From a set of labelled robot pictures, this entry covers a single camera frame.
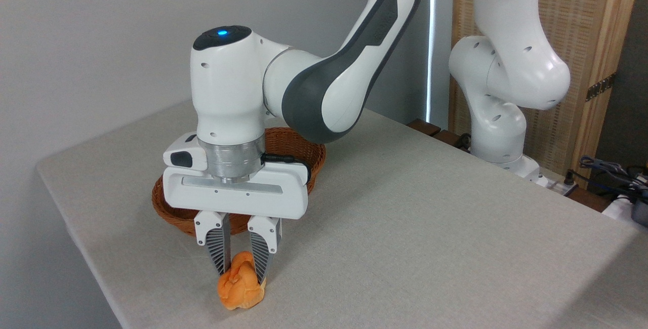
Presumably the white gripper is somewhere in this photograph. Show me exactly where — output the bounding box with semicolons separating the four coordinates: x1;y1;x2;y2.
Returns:
163;159;310;285

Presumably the round orange bread roll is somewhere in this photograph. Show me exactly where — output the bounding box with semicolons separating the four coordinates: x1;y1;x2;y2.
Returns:
217;251;266;310

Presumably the brown wicker oval basket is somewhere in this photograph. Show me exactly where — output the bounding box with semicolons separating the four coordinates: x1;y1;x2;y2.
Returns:
152;127;327;237

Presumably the grey tablecloth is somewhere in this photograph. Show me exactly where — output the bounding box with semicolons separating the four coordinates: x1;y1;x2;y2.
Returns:
35;99;648;329

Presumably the dark wooden bench slat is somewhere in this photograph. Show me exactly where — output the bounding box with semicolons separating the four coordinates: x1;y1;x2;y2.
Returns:
433;130;472;153
408;119;441;137

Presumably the white power strip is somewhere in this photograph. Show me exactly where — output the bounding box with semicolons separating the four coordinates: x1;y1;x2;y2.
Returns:
538;171;579;196

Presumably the dark metal screen hinge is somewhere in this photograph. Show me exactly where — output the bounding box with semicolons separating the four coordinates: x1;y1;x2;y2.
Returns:
586;72;617;102

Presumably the dark grey partition panel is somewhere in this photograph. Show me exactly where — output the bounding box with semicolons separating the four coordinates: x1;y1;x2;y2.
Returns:
595;0;648;168

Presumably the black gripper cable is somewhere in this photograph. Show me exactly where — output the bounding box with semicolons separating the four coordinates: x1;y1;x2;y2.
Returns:
261;153;312;186

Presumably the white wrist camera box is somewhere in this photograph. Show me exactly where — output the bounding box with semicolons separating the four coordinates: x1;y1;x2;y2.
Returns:
163;133;209;172

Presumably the black cable bundle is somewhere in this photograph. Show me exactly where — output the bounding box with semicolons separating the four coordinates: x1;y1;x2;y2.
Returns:
564;156;648;203

